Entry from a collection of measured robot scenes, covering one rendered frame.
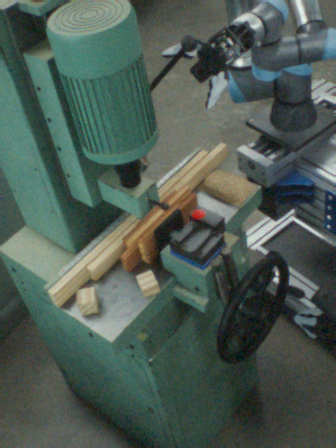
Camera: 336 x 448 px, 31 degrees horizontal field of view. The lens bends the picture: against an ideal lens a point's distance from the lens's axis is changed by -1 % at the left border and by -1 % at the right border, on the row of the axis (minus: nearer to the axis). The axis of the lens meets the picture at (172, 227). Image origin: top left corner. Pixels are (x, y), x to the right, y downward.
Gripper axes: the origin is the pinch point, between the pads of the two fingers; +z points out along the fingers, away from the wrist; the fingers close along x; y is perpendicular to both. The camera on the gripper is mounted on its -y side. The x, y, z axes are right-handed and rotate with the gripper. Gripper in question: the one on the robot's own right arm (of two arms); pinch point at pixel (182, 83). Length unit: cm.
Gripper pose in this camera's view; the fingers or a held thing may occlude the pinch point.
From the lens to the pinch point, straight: 135.3
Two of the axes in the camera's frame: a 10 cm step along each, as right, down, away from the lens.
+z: -6.3, 6.1, -4.8
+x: 6.5, 7.5, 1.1
